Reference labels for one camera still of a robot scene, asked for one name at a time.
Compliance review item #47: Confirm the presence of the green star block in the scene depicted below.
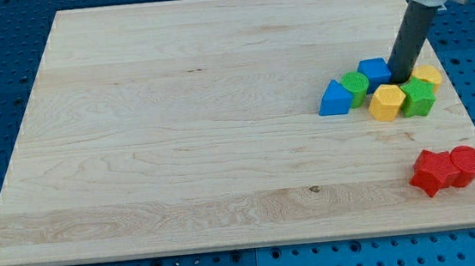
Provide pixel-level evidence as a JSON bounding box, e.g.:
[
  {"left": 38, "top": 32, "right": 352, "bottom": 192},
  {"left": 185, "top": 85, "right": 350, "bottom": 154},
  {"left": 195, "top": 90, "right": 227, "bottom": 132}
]
[{"left": 400, "top": 77, "right": 436, "bottom": 118}]

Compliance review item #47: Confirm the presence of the yellow heart block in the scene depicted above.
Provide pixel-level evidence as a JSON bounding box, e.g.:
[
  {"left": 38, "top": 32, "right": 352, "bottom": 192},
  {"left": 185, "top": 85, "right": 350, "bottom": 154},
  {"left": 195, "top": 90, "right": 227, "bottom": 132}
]
[{"left": 411, "top": 64, "right": 443, "bottom": 93}]

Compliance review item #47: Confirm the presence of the red star block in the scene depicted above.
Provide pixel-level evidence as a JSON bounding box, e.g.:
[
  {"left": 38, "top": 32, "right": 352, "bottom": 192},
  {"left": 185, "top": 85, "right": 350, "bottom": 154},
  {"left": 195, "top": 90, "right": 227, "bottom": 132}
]
[{"left": 409, "top": 149, "right": 460, "bottom": 197}]

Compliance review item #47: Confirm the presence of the light wooden board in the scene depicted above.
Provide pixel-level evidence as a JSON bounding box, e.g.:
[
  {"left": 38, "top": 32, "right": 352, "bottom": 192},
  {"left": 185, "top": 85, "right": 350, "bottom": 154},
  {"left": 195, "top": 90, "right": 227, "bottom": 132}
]
[{"left": 0, "top": 0, "right": 475, "bottom": 266}]

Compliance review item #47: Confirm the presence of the blue triangle block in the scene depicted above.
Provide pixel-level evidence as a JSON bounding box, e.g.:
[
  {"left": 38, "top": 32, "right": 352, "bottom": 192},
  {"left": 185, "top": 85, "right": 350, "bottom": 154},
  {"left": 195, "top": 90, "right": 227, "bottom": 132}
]
[{"left": 319, "top": 80, "right": 353, "bottom": 116}]

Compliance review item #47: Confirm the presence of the green cylinder block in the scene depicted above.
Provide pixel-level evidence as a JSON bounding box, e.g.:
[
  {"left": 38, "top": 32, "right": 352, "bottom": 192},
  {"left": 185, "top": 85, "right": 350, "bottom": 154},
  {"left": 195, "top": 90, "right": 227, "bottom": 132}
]
[{"left": 340, "top": 71, "right": 369, "bottom": 108}]

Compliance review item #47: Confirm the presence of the yellow hexagon block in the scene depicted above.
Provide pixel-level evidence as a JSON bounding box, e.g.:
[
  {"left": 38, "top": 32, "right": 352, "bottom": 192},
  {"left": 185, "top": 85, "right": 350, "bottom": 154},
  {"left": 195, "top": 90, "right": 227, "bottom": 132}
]
[{"left": 368, "top": 84, "right": 406, "bottom": 122}]

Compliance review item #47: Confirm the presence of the blue cube block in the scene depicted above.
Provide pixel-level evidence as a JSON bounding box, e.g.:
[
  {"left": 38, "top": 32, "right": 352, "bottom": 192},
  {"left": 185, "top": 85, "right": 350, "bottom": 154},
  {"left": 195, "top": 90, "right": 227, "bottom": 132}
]
[{"left": 357, "top": 57, "right": 392, "bottom": 94}]

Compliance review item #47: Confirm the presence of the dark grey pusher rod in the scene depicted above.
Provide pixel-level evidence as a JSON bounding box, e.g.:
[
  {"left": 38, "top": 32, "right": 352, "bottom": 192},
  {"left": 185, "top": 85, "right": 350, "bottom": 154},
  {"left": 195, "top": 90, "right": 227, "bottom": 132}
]
[{"left": 387, "top": 0, "right": 439, "bottom": 84}]

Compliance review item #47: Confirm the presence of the red cylinder block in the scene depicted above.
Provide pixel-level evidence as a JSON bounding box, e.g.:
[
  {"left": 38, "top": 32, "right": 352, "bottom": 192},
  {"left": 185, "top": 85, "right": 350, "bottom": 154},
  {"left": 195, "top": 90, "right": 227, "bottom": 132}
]
[{"left": 450, "top": 145, "right": 475, "bottom": 188}]

